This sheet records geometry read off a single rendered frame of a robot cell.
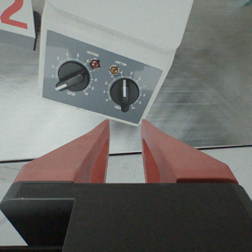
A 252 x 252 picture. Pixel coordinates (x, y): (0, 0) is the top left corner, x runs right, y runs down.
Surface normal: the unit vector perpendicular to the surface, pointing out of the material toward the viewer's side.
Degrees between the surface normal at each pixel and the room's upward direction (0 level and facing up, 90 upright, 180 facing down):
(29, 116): 0
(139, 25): 0
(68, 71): 30
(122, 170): 0
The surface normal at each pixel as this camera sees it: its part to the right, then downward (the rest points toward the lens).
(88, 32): 0.01, 0.59
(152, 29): 0.17, 0.13
